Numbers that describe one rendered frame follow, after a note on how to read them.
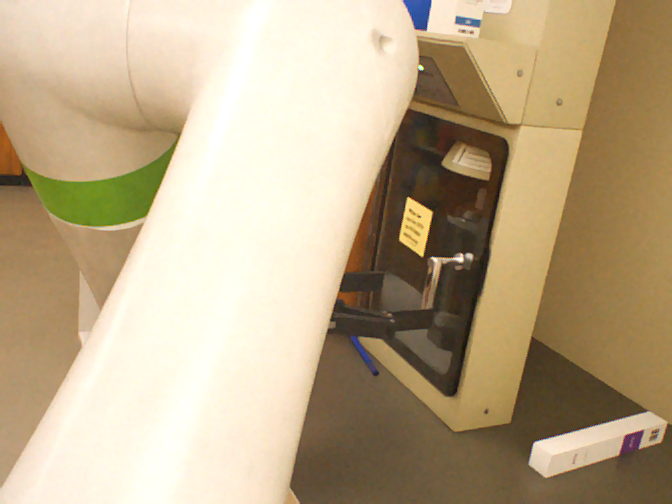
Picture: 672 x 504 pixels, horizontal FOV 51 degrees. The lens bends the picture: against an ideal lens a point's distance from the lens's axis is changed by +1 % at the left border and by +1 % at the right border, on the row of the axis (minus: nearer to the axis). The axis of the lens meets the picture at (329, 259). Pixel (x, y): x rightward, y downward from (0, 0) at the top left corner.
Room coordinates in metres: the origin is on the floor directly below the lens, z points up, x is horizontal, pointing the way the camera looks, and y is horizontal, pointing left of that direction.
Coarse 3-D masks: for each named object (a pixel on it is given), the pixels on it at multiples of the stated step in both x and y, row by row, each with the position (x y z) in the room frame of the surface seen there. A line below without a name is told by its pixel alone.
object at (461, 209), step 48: (432, 144) 1.10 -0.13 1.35; (480, 144) 1.00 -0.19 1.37; (384, 192) 1.20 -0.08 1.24; (432, 192) 1.08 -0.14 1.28; (480, 192) 0.98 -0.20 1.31; (384, 240) 1.18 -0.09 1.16; (432, 240) 1.06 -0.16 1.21; (480, 240) 0.96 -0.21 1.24; (384, 288) 1.15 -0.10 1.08; (432, 336) 1.01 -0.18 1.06; (432, 384) 0.99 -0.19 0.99
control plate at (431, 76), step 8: (424, 64) 1.02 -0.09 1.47; (432, 64) 1.00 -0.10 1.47; (424, 72) 1.04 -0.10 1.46; (432, 72) 1.02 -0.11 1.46; (424, 80) 1.06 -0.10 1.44; (432, 80) 1.03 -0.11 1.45; (440, 80) 1.01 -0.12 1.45; (424, 88) 1.07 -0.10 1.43; (432, 88) 1.05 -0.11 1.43; (440, 88) 1.03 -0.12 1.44; (448, 88) 1.01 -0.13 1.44; (424, 96) 1.09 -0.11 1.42; (432, 96) 1.07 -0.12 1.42; (440, 96) 1.05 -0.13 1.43; (448, 96) 1.02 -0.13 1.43; (456, 104) 1.02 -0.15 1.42
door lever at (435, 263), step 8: (432, 256) 0.97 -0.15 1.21; (456, 256) 0.99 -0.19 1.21; (432, 264) 0.96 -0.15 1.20; (440, 264) 0.96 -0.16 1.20; (448, 264) 0.97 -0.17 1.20; (456, 264) 0.98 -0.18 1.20; (464, 264) 0.98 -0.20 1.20; (432, 272) 0.96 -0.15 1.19; (440, 272) 0.97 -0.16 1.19; (432, 280) 0.96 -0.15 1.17; (432, 288) 0.96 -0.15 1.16; (424, 296) 0.97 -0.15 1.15; (432, 296) 0.96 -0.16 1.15; (424, 304) 0.96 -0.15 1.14; (432, 304) 0.96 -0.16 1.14
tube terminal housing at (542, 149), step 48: (528, 0) 0.98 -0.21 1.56; (576, 0) 0.97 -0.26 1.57; (576, 48) 0.98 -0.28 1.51; (528, 96) 0.95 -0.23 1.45; (576, 96) 0.99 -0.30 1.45; (528, 144) 0.96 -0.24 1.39; (576, 144) 1.00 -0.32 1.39; (528, 192) 0.97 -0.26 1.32; (528, 240) 0.98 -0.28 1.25; (528, 288) 0.99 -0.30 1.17; (480, 336) 0.95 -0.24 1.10; (528, 336) 1.00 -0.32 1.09; (480, 384) 0.96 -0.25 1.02
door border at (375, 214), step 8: (384, 168) 1.21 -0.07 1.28; (384, 176) 1.21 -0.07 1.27; (376, 184) 1.22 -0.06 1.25; (376, 192) 1.22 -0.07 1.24; (376, 200) 1.22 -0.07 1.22; (376, 208) 1.21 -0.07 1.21; (496, 208) 0.95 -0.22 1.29; (376, 216) 1.21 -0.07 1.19; (376, 224) 1.21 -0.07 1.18; (376, 232) 1.20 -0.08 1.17; (368, 240) 1.22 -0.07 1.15; (368, 248) 1.22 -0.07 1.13; (368, 256) 1.21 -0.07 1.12; (368, 264) 1.21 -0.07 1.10; (360, 296) 1.22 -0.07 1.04; (360, 304) 1.22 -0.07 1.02
